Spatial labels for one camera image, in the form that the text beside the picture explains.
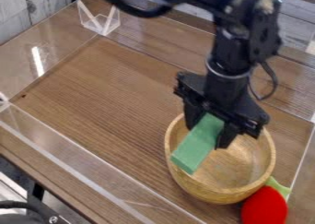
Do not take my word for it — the black cable near floor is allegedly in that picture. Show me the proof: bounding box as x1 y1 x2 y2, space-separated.
0 200 39 224

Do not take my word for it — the red plush strawberry toy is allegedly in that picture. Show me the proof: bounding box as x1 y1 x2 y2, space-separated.
242 177 291 224

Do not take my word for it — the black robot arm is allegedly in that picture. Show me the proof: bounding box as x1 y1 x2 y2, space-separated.
167 0 282 148

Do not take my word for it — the green rectangular block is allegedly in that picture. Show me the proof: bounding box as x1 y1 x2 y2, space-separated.
171 113 225 175

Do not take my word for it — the black table frame bracket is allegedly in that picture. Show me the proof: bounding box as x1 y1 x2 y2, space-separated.
27 183 71 224

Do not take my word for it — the clear acrylic front wall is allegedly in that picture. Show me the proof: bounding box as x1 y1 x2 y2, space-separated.
0 103 206 224

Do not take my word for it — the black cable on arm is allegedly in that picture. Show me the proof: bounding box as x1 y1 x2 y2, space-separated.
247 61 279 101

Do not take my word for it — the brown wooden bowl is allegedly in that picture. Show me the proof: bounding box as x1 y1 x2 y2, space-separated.
166 114 277 205

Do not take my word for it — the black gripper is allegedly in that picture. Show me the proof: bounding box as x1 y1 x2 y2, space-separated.
174 71 270 149

